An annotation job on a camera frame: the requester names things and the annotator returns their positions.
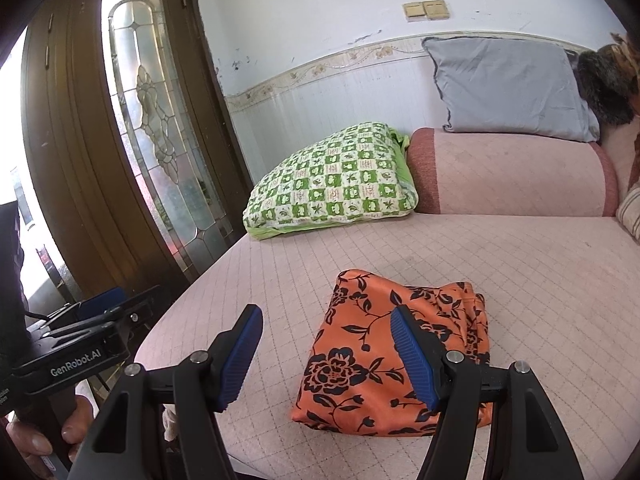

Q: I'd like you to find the orange floral blouse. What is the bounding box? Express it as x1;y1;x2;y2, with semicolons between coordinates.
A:
290;269;493;438

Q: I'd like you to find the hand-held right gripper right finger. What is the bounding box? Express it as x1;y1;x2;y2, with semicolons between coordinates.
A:
390;305;586;480

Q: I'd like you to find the grey pillow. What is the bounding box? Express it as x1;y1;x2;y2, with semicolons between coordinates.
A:
421;35;601;143

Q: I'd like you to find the pink quilted sofa bed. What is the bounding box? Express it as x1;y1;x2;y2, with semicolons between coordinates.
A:
132;120;640;480

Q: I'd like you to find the dark furry cloth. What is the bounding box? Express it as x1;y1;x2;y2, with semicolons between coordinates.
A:
572;50;636;126

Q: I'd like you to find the brown patterned scarf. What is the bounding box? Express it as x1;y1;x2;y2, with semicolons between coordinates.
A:
607;32;640;86

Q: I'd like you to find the wooden door with leaded glass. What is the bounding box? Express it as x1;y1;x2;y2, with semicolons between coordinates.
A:
20;0;251;311

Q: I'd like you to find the pink bolster cushion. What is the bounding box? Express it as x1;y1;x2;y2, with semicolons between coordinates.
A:
406;127;620;218

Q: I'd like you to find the small striped floral cushion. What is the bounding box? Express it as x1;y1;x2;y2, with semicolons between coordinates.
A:
615;195;640;247

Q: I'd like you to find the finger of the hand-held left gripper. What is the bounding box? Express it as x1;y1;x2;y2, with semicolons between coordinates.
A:
45;285;162;338
75;286;127;322

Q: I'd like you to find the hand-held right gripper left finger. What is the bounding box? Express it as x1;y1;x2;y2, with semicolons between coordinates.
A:
67;304;264;480

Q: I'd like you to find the green checked pillow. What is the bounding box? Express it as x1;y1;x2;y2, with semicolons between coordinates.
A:
242;121;420;242

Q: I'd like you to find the person's left hand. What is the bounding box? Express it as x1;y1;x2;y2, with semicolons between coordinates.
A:
7;394;93;468

